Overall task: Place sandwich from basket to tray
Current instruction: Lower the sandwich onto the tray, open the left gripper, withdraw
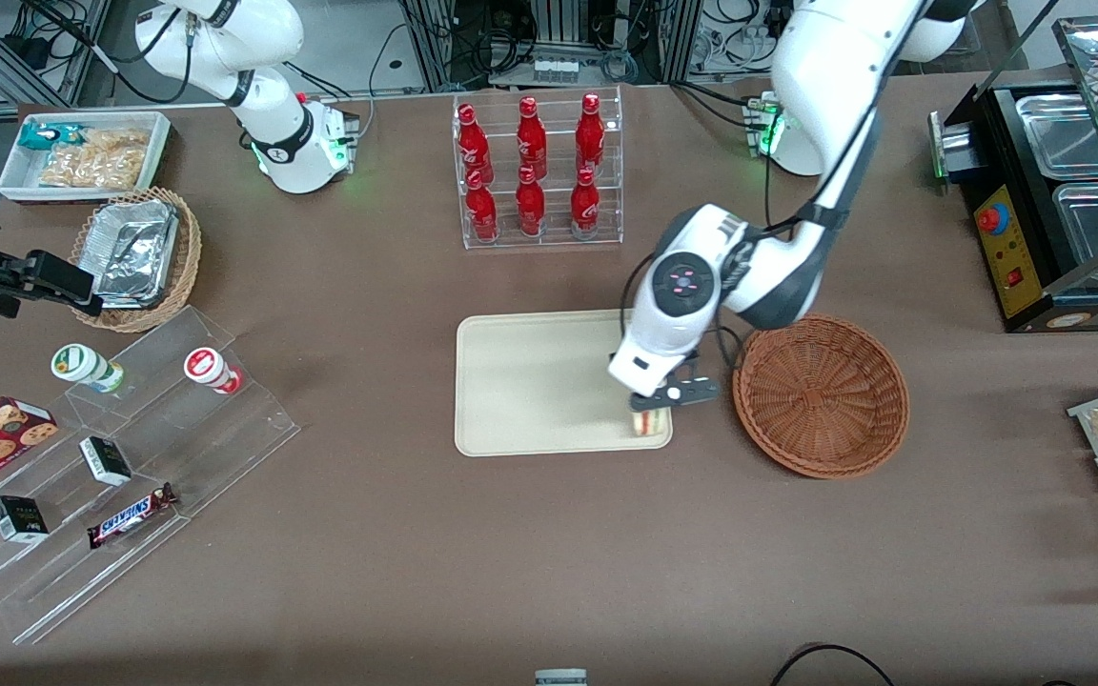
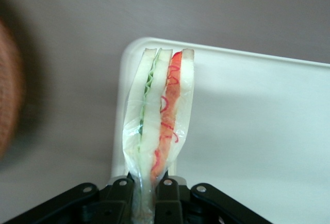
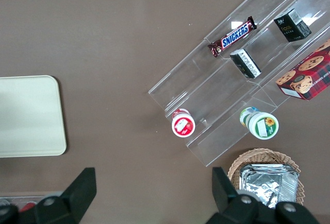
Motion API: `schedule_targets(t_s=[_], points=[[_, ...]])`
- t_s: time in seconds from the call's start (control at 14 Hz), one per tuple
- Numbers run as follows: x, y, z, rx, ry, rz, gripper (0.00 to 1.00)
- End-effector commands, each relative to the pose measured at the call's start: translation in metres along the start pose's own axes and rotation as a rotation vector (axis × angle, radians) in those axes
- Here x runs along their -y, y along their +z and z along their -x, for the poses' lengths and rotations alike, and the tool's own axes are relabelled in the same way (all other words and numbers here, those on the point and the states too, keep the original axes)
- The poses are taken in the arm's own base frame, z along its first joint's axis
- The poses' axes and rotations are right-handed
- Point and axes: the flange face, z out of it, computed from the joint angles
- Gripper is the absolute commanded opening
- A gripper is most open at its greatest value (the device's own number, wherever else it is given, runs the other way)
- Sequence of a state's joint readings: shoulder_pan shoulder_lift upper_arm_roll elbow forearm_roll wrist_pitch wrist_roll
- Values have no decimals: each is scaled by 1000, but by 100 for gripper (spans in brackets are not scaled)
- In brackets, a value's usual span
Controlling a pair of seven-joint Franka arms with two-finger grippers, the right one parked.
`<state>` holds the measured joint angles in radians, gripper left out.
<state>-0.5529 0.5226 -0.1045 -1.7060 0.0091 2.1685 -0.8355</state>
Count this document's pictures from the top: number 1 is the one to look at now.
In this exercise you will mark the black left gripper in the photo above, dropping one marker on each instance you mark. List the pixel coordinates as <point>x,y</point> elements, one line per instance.
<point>639,404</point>

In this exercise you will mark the triangular sandwich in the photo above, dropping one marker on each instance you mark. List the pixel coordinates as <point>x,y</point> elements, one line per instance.
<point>650,424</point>

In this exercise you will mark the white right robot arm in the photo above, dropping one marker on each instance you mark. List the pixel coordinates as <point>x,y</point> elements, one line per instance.
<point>273,143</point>

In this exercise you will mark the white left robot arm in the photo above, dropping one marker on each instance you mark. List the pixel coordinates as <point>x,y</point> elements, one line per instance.
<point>825,86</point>

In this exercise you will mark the aluminium foil tray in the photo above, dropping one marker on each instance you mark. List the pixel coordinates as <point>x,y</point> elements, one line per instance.
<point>134,252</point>

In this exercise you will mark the oval wicker basket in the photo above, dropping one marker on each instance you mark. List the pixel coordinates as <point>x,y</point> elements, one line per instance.
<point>185,257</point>

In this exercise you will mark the beige plastic tray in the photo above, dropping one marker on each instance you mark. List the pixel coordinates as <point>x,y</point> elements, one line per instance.
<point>530,381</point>

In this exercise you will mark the round brown wicker basket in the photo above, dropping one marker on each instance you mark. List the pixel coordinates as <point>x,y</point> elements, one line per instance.
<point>825,395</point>

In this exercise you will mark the green lid yogurt cup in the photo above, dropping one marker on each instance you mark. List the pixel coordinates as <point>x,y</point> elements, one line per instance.
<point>82,365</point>

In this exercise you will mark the white rectangular bin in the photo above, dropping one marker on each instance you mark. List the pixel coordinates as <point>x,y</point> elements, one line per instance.
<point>20,176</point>

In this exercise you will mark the clear bag of crackers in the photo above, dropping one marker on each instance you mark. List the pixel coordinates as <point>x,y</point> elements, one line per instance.
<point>101,157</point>

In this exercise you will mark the red lid yogurt cup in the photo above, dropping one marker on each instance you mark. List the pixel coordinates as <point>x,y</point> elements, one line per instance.
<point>208,367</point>

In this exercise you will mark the teal snack packet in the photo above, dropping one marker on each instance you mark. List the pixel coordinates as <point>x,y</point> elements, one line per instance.
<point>42,135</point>

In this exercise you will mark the small black box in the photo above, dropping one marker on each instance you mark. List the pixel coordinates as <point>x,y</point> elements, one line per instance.
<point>106,460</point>
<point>18,519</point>

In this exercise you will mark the clear acrylic bottle rack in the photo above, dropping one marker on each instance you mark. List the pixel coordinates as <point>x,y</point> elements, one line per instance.
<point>554,243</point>

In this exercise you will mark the clear acrylic stepped display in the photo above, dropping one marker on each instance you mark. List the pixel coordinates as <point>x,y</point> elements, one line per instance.
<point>206,448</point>

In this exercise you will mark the red cola bottle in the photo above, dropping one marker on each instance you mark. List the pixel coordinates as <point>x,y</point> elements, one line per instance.
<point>530,205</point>
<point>482,210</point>
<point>585,205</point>
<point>473,143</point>
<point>590,133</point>
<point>531,138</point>

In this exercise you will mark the snickers chocolate bar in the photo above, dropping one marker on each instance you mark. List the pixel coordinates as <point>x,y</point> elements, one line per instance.
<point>130,516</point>

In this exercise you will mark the small grey device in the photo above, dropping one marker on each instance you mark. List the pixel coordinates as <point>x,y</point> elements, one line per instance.
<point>560,677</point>

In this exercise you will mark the white power strip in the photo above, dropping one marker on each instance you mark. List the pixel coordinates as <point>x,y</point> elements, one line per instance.
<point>556,69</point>

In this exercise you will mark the black food warmer machine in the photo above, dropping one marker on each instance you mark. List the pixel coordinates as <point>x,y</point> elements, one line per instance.
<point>1006,248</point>

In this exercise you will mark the aluminium frame rack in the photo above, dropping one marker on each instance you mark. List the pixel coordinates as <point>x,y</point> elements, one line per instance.
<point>559,24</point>

